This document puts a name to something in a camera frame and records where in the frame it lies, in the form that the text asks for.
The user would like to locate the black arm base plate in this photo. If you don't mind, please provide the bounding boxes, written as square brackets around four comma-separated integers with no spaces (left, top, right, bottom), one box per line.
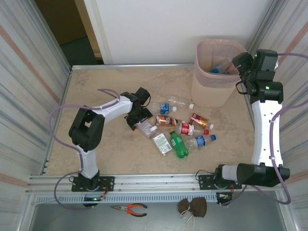
[71,176,115,193]
[198,174,243,191]

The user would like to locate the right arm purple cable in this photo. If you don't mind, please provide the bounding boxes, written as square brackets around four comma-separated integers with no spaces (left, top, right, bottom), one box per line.
[220,52,308,207]

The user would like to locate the aluminium table edge rail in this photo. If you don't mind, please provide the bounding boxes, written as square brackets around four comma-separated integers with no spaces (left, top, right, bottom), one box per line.
[70,63,197,71]
[39,68,73,176]

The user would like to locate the white slotted cable duct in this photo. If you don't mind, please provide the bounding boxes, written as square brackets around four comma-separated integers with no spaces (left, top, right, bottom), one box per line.
[32,193,218,205]

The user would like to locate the orange handled pliers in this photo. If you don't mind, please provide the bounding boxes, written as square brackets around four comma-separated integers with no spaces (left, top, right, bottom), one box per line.
[110,203,148,218]

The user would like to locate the green white label bottle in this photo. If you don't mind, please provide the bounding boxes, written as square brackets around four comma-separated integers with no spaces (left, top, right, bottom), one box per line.
[150,127,173,156]

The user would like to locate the clear unlabelled white cap bottle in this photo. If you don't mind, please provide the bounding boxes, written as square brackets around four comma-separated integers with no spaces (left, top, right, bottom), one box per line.
[167,94,195,111]

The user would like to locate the brown coffee drink bottle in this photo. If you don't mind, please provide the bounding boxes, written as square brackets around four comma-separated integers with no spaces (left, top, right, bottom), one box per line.
[155,115,186,128]

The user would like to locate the beige plastic waste bin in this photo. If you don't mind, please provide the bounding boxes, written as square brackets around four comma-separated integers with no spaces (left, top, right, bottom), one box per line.
[191,39,248,108]

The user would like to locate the purple label white cap bottle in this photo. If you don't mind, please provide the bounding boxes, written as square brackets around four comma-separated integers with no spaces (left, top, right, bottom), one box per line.
[134,119,154,140]

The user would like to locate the red gold label bottle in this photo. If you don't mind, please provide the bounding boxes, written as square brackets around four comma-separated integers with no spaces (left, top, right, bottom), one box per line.
[189,113,215,130]

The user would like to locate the brown wooden door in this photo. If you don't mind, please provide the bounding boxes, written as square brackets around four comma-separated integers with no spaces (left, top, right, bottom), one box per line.
[35,0,88,46]

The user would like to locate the white door frame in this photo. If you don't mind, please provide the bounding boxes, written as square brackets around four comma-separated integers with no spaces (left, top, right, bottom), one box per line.
[81,0,114,65]

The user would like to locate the grooved aluminium mounting rail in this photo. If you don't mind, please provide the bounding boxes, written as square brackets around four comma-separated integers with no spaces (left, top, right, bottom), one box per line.
[25,171,288,195]

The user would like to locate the brown cloth pouch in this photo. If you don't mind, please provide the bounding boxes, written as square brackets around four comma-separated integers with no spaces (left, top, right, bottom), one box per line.
[178,198,208,228]

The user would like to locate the clear bottle blue cap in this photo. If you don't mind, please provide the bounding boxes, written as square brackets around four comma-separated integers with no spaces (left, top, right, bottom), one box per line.
[211,60,235,75]

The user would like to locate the red label red cap bottle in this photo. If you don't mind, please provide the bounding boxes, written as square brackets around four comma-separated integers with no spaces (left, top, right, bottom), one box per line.
[175,122,210,137]

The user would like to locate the grey metal shelf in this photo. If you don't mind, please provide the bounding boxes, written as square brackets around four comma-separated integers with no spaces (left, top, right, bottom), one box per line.
[20,191,298,231]

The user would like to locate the green soda bottle yellow cap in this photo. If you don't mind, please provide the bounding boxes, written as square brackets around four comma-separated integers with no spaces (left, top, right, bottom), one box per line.
[169,129,190,159]

